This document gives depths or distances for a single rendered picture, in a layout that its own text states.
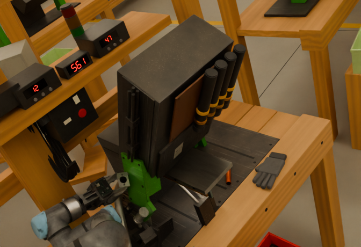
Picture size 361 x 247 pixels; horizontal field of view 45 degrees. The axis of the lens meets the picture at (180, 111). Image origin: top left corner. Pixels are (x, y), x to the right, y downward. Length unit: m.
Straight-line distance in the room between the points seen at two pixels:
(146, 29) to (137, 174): 0.58
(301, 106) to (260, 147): 1.75
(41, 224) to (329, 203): 1.44
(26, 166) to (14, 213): 2.15
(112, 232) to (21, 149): 0.72
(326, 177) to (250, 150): 0.43
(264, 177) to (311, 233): 1.02
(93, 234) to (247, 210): 0.83
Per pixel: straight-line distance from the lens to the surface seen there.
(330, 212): 2.40
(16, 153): 1.70
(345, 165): 3.16
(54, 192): 1.83
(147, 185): 1.60
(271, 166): 1.86
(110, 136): 1.78
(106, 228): 1.08
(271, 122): 2.16
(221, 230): 1.72
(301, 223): 2.85
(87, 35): 1.73
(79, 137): 1.92
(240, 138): 2.07
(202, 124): 1.49
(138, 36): 1.75
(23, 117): 1.53
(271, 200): 1.82
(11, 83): 1.57
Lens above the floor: 2.19
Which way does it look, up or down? 33 degrees down
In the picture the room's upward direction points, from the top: 20 degrees counter-clockwise
